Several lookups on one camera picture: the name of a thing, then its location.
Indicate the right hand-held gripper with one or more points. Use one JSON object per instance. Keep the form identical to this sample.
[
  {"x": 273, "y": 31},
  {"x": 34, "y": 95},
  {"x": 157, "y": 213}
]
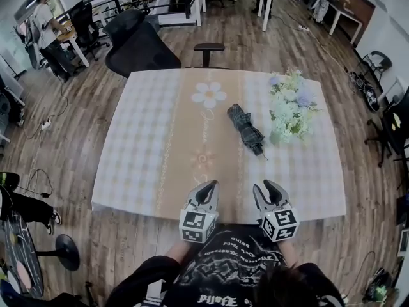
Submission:
[{"x": 279, "y": 224}]

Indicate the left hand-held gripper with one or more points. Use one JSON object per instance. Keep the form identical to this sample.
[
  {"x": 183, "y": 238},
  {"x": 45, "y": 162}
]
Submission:
[{"x": 196, "y": 224}]

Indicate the dark plaid folding umbrella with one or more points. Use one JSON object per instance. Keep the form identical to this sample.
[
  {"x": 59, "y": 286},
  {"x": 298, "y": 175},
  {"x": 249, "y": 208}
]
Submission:
[{"x": 244, "y": 123}]

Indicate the person's right forearm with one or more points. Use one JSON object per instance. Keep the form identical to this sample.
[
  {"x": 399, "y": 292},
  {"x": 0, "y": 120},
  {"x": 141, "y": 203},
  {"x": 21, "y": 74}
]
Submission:
[{"x": 289, "y": 253}]

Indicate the person's left forearm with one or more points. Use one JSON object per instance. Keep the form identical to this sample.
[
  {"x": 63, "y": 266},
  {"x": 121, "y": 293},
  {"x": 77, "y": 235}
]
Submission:
[{"x": 177, "y": 251}]

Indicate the person's black printed T-shirt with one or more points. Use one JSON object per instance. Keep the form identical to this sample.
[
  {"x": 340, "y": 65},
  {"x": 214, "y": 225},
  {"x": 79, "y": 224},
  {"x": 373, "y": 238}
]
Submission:
[{"x": 223, "y": 267}]

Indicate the checked beige flower tablecloth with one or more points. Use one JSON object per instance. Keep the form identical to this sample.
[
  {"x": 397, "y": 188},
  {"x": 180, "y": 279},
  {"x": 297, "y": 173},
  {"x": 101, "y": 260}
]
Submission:
[{"x": 143, "y": 130}]

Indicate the pale artificial flower bouquet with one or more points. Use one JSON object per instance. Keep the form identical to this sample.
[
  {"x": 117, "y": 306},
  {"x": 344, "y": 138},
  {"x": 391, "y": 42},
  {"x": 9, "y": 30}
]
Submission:
[{"x": 292, "y": 107}]

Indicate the large black mesh office chair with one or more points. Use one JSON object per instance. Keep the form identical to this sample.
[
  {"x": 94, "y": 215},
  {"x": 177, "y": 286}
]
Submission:
[{"x": 140, "y": 46}]

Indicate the white power strip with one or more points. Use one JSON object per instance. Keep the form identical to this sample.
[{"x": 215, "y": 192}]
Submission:
[
  {"x": 45, "y": 125},
  {"x": 303, "y": 27}
]

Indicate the black folding chair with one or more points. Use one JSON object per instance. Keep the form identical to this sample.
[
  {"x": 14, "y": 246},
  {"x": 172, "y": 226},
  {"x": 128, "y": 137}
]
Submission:
[{"x": 378, "y": 58}]

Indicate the round black marble table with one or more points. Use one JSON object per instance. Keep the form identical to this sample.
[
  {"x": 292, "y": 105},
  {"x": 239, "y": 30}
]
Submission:
[{"x": 19, "y": 251}]

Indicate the black metal railing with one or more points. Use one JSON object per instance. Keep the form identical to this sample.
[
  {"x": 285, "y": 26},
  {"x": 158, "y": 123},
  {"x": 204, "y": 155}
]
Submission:
[{"x": 137, "y": 2}]

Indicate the black swivel office chair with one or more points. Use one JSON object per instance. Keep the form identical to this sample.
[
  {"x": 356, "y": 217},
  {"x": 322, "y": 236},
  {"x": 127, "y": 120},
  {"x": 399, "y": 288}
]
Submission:
[{"x": 83, "y": 27}]

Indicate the small wooden desk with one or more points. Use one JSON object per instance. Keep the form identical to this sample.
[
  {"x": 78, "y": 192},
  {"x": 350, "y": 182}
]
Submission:
[{"x": 68, "y": 35}]

